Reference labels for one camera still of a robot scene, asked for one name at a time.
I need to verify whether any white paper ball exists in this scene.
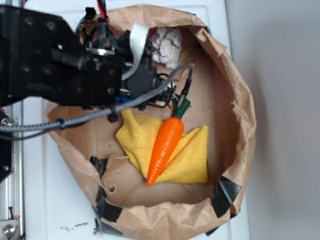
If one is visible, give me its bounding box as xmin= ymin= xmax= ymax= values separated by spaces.
xmin=151 ymin=27 xmax=182 ymax=69

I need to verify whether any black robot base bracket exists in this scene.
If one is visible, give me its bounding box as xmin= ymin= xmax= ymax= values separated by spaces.
xmin=0 ymin=108 xmax=14 ymax=183

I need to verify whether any grey braided cable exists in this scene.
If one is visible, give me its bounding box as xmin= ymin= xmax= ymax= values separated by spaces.
xmin=0 ymin=64 xmax=194 ymax=133

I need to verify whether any orange plastic toy carrot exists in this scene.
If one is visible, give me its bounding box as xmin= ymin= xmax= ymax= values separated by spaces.
xmin=146 ymin=99 xmax=191 ymax=187

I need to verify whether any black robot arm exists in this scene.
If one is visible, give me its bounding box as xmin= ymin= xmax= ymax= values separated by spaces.
xmin=0 ymin=5 xmax=167 ymax=110

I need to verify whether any brown paper bag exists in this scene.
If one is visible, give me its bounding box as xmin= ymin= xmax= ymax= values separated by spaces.
xmin=51 ymin=4 xmax=257 ymax=240

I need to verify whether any red and black wire bundle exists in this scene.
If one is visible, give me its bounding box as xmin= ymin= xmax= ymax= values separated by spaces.
xmin=96 ymin=0 xmax=110 ymax=21

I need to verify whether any white flat ribbon cable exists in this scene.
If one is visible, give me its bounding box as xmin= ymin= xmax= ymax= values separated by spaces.
xmin=120 ymin=22 xmax=149 ymax=81

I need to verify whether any silver metal rail frame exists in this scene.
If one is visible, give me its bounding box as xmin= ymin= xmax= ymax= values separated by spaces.
xmin=0 ymin=0 xmax=26 ymax=240

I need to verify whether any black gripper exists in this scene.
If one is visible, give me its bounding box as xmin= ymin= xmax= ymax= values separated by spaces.
xmin=115 ymin=31 xmax=175 ymax=110

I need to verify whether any yellow microfiber cloth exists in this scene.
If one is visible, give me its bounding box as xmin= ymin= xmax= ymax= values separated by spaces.
xmin=115 ymin=109 xmax=209 ymax=184

